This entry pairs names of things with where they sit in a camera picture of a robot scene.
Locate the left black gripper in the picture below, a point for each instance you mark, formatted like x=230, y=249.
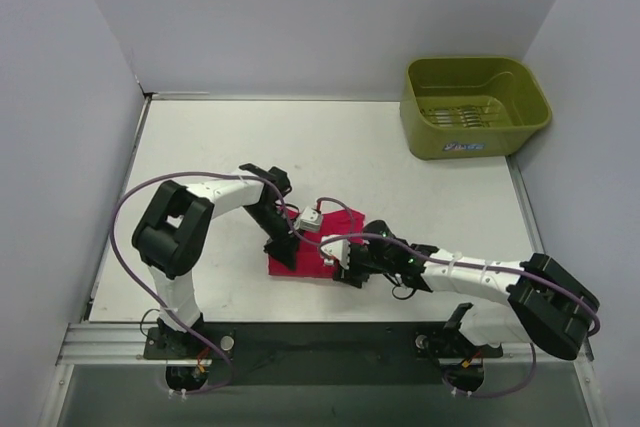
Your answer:
x=284, y=246

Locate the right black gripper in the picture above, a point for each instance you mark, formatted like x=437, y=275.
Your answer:
x=351, y=267

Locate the pink t shirt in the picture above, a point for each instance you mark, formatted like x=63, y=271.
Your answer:
x=309, y=263

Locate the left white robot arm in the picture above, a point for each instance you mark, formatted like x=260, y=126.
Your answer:
x=172, y=231

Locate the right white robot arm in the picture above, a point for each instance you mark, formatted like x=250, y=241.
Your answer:
x=535, y=301

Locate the olive green plastic basin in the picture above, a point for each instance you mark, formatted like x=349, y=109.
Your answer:
x=469, y=107

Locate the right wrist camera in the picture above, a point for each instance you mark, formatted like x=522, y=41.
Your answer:
x=335, y=252

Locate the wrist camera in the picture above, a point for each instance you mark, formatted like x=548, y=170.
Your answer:
x=335, y=252
x=309, y=219

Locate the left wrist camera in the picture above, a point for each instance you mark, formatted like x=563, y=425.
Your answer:
x=309, y=219

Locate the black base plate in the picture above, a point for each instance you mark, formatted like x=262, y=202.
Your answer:
x=317, y=353

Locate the aluminium front rail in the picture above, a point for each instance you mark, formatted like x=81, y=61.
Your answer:
x=123, y=344

